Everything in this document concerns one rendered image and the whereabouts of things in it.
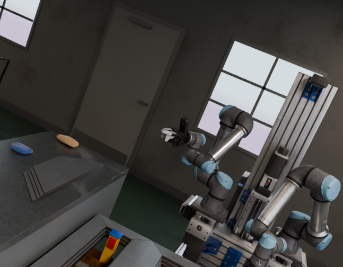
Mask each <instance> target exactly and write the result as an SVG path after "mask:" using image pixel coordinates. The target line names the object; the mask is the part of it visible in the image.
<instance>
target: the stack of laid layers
mask: <svg viewBox="0 0 343 267"><path fill-rule="evenodd" d="M112 230H113V229H111V228H109V227H106V228H104V229H103V230H102V231H101V232H99V233H98V234H97V235H96V236H95V237H94V238H93V239H92V240H90V241H89V242H88V243H87V244H86V245H85V246H84V247H82V248H81V249H80V250H79V251H78V252H77V253H76V254H75V255H73V256H72V257H71V258H70V259H69V260H68V261H67V262H66V263H64V264H63V265H62V266H61V267H72V266H73V265H74V264H76V263H77V262H78V261H79V260H80V259H81V258H82V257H83V256H84V255H85V254H86V253H87V252H88V251H89V250H91V249H92V248H93V247H94V246H95V245H96V244H97V243H98V242H99V241H100V240H101V239H103V238H104V237H106V238H109V236H110V235H109V233H110V232H111V231H112ZM131 240H132V239H130V238H128V237H126V236H124V235H123V236H122V237H121V239H120V241H119V244H120V245H122V246H123V247H124V248H125V247H126V246H127V245H128V244H129V242H130V241H131ZM124 248H123V249H124ZM123 249H122V250H123ZM121 252H122V251H121ZM121 252H120V253H121ZM120 253H119V254H120ZM119 254H118V255H119ZM118 255H117V256H118ZM117 256H116V257H117ZM116 257H115V258H116ZM114 260H115V259H114ZM114 260H113V261H114ZM113 261H112V262H113ZM112 262H111V263H112ZM111 263H110V264H111ZM110 264H109V265H110ZM109 265H108V266H109ZM108 266H107V267H108ZM160 266H161V267H184V266H182V265H179V264H177V263H175V262H173V261H172V260H170V259H168V258H166V257H164V256H162V257H161V258H160V260H159V262H158V263H157V265H156V267H160Z"/></svg>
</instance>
